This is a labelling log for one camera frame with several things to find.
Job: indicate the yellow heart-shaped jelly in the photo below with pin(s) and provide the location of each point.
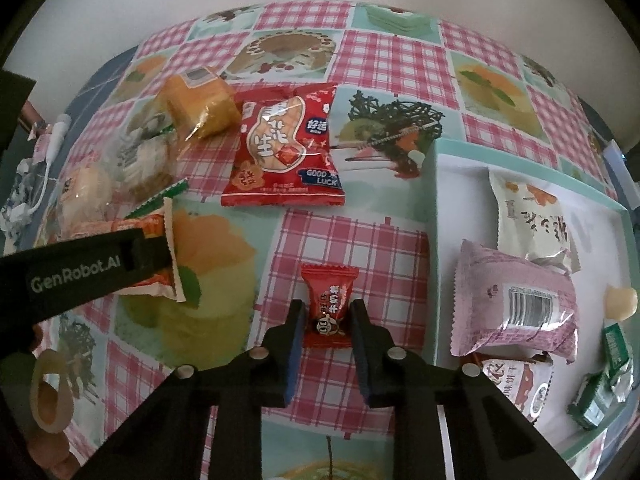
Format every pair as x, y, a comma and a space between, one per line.
621, 302

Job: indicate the small pink item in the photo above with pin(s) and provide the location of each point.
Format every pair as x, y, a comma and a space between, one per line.
42, 129

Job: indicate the beige rubber loop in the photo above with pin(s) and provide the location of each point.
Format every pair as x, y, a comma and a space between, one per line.
50, 358

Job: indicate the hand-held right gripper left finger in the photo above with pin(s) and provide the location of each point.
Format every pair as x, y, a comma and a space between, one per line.
296, 355

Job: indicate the pinkish brown bar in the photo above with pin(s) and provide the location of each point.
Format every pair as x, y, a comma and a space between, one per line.
27, 116

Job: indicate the green wafer packet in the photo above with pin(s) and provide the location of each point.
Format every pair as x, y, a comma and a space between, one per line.
617, 350
592, 402

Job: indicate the pink snack packet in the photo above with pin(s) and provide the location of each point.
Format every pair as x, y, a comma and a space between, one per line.
500, 300

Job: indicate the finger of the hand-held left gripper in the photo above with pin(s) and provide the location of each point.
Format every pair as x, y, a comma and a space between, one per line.
147, 255

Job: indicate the person's left hand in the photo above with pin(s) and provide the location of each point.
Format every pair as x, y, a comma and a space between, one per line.
50, 455

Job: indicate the small red candy packet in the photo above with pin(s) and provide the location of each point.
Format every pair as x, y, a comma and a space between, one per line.
330, 300

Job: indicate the red peanut packet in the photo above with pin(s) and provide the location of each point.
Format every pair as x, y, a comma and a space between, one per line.
280, 155

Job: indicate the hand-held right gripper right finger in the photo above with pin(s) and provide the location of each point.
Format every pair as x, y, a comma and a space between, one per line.
365, 355

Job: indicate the clear packet of round bun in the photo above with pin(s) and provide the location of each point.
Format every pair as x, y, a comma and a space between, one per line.
85, 190

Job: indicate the teal shallow cardboard box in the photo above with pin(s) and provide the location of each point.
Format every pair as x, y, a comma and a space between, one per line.
592, 240

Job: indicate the white snack packet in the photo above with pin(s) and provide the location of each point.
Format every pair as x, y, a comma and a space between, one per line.
530, 215

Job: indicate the clear packet of green cake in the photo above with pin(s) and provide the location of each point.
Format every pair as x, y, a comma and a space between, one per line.
145, 155

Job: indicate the orange snack packet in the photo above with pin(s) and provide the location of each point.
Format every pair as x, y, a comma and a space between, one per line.
150, 287

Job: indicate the white and brown biscuit packet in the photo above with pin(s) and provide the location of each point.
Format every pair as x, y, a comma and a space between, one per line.
520, 385

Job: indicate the white power strip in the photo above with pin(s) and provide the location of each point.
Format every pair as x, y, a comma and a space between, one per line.
613, 152

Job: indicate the yellow cake packet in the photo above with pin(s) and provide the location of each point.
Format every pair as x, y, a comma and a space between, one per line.
200, 105

